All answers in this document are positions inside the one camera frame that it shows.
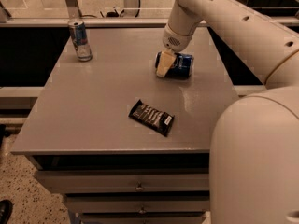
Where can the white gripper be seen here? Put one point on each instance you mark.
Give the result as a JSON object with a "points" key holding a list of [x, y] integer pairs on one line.
{"points": [[176, 41]]}

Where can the blue Pepsi can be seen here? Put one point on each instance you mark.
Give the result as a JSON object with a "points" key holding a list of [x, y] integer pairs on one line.
{"points": [[182, 66]]}

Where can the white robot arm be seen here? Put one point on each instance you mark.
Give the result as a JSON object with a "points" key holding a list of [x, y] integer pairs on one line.
{"points": [[254, 151]]}

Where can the silver blue Red Bull can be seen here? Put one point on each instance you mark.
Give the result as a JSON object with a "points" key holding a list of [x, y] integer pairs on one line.
{"points": [[80, 40]]}

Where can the black snack bar wrapper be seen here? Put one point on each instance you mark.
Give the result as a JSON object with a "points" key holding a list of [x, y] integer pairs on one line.
{"points": [[159, 121]]}

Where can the metal window railing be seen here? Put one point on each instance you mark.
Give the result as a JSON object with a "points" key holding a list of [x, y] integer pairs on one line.
{"points": [[54, 13]]}

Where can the grey drawer cabinet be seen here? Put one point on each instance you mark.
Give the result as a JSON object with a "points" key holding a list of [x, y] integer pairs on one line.
{"points": [[109, 168]]}

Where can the black shoe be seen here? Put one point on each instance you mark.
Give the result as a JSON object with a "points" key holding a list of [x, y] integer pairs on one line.
{"points": [[5, 211]]}

